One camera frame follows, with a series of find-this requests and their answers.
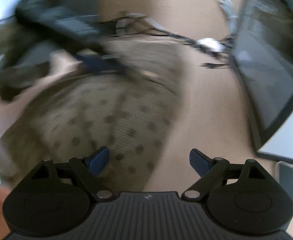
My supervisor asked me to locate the white glass-panel computer case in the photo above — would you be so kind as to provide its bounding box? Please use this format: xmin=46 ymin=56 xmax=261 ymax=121
xmin=230 ymin=0 xmax=293 ymax=163

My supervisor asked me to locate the white grey power cable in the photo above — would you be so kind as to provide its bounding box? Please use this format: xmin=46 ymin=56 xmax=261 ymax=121
xmin=217 ymin=0 xmax=240 ymax=41

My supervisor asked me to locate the brown polka dot dress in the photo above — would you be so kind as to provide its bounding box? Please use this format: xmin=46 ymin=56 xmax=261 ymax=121
xmin=0 ymin=40 xmax=183 ymax=191

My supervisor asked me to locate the black cable bundle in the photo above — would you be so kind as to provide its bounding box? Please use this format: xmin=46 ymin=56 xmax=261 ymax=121
xmin=99 ymin=12 xmax=237 ymax=69

